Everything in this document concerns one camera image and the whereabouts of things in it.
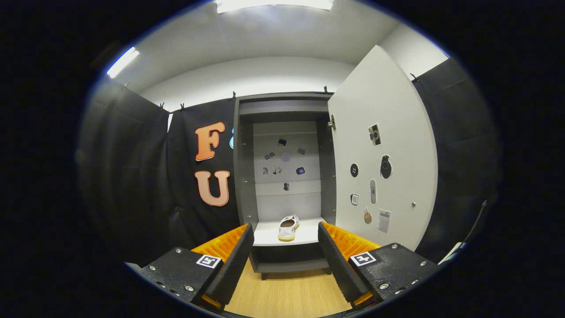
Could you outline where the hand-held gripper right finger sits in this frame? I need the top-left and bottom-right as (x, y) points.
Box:
(318, 222), (441, 308)

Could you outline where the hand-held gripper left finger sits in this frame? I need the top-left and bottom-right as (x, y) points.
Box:
(139, 223), (255, 310)

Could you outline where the white shoe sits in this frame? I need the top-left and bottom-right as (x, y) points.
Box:
(278, 214), (300, 242)

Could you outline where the beige shoe cabinet door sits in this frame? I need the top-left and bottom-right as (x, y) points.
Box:
(328, 45), (438, 251)

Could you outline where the light grey cabinet shelf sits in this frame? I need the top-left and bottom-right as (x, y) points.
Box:
(252, 216), (327, 247)

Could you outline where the white paper sheet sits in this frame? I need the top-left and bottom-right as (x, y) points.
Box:
(439, 242), (464, 264)

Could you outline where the black backdrop cloth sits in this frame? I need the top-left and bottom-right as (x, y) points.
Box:
(77, 57), (501, 265)

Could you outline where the narrow ceiling light strip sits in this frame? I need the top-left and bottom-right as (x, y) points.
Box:
(106, 46), (140, 79)

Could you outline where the wide ceiling light panel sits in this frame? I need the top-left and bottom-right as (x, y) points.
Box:
(215, 0), (335, 14)

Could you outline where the thin black strap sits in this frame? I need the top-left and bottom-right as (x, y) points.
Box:
(459, 200), (487, 246)

